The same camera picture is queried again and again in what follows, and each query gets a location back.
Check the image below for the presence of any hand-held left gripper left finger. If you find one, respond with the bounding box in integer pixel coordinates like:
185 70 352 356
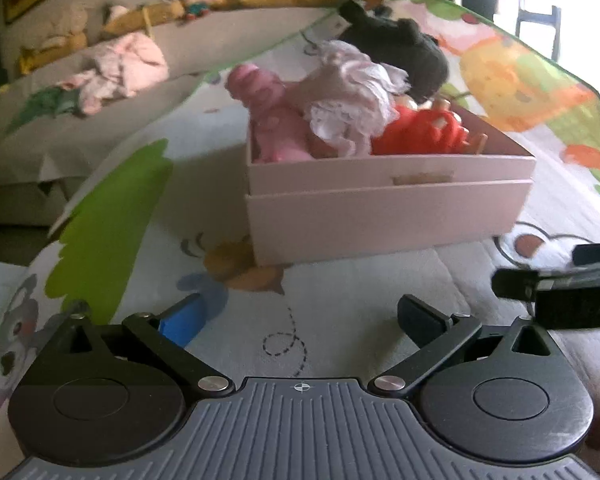
35 292 236 397

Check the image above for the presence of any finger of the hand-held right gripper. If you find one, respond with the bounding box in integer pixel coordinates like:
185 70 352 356
491 266 581 302
572 242 600 267

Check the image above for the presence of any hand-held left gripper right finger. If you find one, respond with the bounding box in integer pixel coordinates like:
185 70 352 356
372 294 563 400

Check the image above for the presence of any pale cardboard box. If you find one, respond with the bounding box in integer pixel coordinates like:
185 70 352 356
244 105 537 196

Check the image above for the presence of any red plush toy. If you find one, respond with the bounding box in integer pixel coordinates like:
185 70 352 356
370 105 473 157

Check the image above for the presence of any pink plush toy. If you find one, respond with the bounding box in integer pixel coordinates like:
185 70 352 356
226 63 316 163

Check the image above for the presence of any black plush toy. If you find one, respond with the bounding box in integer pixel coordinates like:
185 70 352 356
337 0 451 106

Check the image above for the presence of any printed play mat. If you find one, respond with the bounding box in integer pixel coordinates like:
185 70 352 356
0 0 600 480

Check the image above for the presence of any grey sofa bed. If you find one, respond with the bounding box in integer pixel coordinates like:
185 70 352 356
0 5 341 226

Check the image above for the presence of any black window railing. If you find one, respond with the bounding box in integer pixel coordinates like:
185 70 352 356
515 2 561 61

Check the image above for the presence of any green cloth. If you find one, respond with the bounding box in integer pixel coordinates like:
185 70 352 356
5 86 83 133

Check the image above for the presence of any pink clothes heap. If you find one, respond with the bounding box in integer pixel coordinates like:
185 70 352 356
55 31 170 115

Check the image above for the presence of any beige plush on sofa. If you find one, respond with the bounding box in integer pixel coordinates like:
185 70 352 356
17 35 88 76

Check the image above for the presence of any long yellow pillow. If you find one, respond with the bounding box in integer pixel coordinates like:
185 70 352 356
102 2 186 36

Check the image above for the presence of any small colourful doll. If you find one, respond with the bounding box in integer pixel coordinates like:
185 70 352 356
182 0 213 23

